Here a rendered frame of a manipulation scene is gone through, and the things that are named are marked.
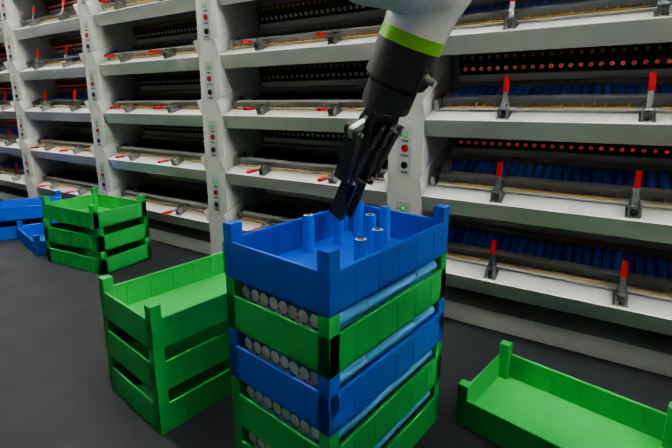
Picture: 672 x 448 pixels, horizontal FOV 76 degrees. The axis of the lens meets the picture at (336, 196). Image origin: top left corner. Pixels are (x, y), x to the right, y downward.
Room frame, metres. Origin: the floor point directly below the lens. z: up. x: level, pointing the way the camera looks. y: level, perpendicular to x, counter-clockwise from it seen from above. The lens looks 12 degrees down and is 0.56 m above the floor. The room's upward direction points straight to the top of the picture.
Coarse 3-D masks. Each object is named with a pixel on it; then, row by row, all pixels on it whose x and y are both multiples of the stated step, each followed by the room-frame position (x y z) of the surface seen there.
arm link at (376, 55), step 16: (384, 48) 0.61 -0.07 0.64; (400, 48) 0.60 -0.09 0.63; (368, 64) 0.64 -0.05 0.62; (384, 64) 0.61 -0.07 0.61; (400, 64) 0.60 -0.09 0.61; (416, 64) 0.60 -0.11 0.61; (432, 64) 0.62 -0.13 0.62; (384, 80) 0.61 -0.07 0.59; (400, 80) 0.61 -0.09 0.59; (416, 80) 0.61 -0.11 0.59; (432, 80) 0.61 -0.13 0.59
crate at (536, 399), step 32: (480, 384) 0.74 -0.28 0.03; (512, 384) 0.78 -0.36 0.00; (544, 384) 0.76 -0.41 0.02; (576, 384) 0.72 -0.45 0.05; (480, 416) 0.65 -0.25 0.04; (512, 416) 0.69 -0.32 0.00; (544, 416) 0.69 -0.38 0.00; (576, 416) 0.69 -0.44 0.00; (608, 416) 0.68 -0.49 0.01; (640, 416) 0.65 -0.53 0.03
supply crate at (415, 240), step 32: (224, 224) 0.58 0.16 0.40; (288, 224) 0.68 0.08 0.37; (320, 224) 0.74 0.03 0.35; (352, 224) 0.79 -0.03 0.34; (416, 224) 0.72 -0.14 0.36; (448, 224) 0.69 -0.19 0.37; (224, 256) 0.59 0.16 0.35; (256, 256) 0.54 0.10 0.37; (288, 256) 0.66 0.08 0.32; (320, 256) 0.47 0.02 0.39; (352, 256) 0.66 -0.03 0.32; (384, 256) 0.54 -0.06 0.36; (416, 256) 0.61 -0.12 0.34; (288, 288) 0.50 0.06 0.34; (320, 288) 0.47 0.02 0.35; (352, 288) 0.49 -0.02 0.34
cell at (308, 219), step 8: (304, 216) 0.67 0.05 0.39; (312, 216) 0.67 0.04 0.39; (304, 224) 0.67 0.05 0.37; (312, 224) 0.67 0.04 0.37; (304, 232) 0.67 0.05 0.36; (312, 232) 0.67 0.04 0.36; (304, 240) 0.67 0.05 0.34; (312, 240) 0.67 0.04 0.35; (304, 248) 0.67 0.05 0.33; (312, 248) 0.67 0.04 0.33
